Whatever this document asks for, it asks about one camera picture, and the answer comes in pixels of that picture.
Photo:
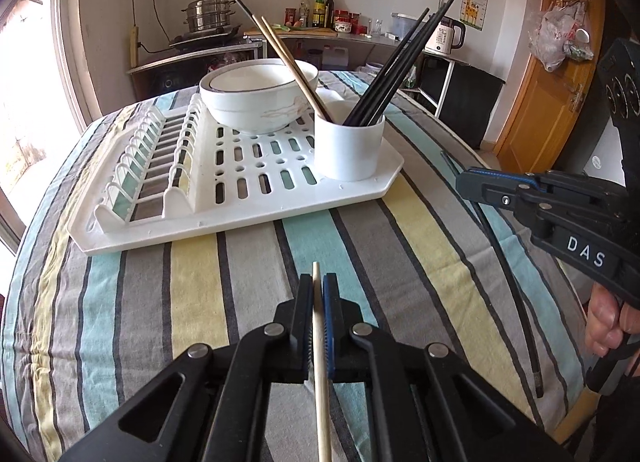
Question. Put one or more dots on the clear glass bottle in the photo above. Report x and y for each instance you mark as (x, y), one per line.
(305, 12)

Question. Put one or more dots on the red jar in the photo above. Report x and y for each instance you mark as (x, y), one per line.
(290, 16)

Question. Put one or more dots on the white electric kettle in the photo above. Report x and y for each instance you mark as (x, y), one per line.
(442, 37)

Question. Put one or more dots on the wooden cutting board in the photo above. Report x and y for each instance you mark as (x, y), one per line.
(310, 32)

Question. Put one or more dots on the black panel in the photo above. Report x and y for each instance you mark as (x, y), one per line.
(465, 102)

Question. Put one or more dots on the stainless steel steamer pot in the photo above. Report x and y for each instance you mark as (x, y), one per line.
(209, 12)

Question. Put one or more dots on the white plastic dish rack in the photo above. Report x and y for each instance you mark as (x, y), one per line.
(225, 217)

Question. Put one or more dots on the wooden door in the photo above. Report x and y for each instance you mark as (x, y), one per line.
(540, 107)

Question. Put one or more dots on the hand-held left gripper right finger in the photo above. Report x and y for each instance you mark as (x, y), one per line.
(328, 322)

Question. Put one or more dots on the hanging plastic bags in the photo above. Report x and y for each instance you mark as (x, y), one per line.
(557, 37)

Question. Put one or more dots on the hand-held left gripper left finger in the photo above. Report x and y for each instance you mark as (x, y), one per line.
(306, 322)

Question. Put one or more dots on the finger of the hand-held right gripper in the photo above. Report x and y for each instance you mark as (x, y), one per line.
(495, 189)

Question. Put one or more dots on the person's right hand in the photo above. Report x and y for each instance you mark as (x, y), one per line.
(600, 322)

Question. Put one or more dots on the gas stove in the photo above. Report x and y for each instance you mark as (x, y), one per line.
(205, 37)

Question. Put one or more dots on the dark sauce bottle yellow label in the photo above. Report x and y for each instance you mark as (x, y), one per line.
(318, 12)

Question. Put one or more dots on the plastic jug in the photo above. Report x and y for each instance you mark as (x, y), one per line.
(335, 57)

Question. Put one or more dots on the white refrigerator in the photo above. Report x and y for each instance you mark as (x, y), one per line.
(597, 157)

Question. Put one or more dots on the wall power strip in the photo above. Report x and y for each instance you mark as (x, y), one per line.
(133, 47)

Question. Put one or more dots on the striped tablecloth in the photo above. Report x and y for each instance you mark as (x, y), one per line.
(150, 317)

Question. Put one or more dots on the metal kitchen counter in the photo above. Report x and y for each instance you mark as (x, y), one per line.
(165, 60)

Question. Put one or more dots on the clear storage box blue lid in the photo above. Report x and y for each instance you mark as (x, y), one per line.
(402, 26)

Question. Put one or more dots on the white cylindrical utensil cup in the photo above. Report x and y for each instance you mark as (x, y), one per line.
(350, 152)

